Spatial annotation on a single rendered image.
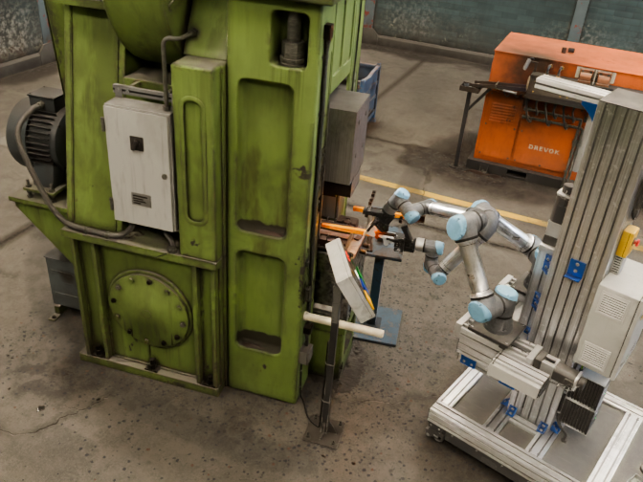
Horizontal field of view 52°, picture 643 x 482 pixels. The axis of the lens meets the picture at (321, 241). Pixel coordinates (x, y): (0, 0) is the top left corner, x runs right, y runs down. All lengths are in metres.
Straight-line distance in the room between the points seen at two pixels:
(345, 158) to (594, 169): 1.17
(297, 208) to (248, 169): 0.32
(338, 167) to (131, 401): 1.85
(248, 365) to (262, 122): 1.50
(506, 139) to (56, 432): 5.08
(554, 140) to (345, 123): 4.04
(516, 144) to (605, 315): 4.03
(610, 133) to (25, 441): 3.31
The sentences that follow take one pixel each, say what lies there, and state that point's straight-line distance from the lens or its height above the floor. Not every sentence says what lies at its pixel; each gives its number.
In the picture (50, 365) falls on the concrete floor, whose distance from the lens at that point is 4.45.
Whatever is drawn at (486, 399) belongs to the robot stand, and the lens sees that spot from 3.99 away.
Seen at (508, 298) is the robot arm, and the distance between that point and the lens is 3.34.
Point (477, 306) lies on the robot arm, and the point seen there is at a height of 1.02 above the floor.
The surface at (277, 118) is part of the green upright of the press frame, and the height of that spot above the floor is 1.74.
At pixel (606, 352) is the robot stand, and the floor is 0.90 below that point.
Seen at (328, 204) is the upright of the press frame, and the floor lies 1.02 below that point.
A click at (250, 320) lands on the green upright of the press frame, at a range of 3.81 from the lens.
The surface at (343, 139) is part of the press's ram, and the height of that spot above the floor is 1.61.
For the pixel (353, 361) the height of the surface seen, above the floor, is 0.00.
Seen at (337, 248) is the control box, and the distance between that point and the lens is 3.20.
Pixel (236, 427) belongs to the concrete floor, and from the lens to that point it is 3.91.
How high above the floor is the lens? 2.87
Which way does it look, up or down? 31 degrees down
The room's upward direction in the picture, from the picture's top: 5 degrees clockwise
